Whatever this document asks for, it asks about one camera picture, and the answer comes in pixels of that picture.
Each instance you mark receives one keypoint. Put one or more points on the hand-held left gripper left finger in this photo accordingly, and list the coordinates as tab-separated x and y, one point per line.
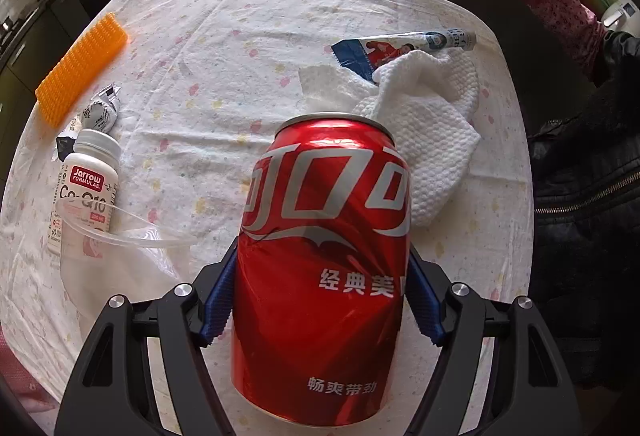
220	301

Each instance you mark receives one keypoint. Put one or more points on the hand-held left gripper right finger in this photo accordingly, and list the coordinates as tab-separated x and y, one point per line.
425	308

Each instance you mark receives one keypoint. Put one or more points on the toothpaste tube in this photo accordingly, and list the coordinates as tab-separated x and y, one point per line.
400	48

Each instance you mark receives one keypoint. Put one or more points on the clear plastic cup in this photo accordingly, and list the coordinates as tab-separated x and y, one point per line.
125	256

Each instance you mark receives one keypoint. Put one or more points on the red soda can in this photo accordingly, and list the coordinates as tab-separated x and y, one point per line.
320	216

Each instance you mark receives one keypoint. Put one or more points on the white paper towel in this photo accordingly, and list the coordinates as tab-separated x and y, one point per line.
435	150

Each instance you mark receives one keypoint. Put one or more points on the white supplement bottle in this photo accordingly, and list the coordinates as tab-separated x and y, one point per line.
85	176

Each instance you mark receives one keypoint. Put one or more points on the silver wrapper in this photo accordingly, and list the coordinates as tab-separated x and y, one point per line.
97	113

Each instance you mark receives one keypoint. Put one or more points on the white appliance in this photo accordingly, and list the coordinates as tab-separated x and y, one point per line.
620	15

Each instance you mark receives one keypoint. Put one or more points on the person's black jacket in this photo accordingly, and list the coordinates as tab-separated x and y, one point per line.
585	216

